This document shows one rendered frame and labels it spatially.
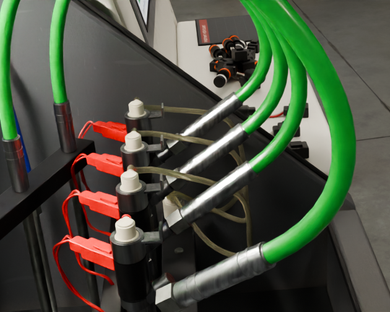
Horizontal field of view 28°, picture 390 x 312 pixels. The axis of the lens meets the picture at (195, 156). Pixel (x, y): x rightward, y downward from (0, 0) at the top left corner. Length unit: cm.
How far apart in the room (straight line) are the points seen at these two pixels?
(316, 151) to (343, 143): 64
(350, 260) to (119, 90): 33
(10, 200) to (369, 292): 39
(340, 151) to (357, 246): 50
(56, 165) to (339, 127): 46
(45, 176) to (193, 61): 65
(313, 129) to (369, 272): 31
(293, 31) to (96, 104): 53
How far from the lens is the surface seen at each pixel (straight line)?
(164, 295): 55
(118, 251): 63
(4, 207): 79
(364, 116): 350
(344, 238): 96
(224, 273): 51
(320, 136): 113
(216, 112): 84
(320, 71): 43
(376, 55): 419
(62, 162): 85
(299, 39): 42
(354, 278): 89
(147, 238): 64
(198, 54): 146
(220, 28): 158
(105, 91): 92
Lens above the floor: 148
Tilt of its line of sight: 28 degrees down
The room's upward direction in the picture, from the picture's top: 5 degrees counter-clockwise
